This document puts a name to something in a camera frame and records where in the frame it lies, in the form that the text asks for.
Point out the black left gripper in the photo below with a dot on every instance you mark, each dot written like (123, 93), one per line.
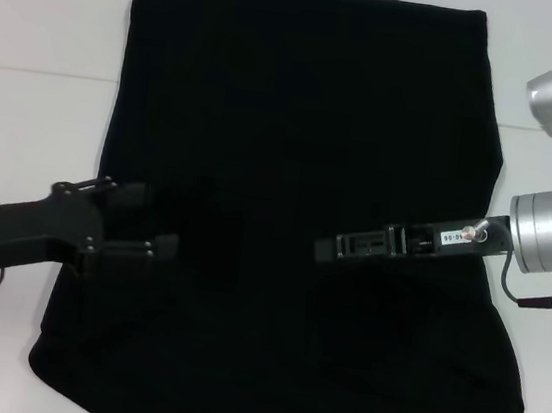
(26, 231)

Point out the black shirt with FREE print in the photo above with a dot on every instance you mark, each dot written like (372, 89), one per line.
(287, 117)

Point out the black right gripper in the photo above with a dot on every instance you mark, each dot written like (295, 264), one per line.
(453, 241)

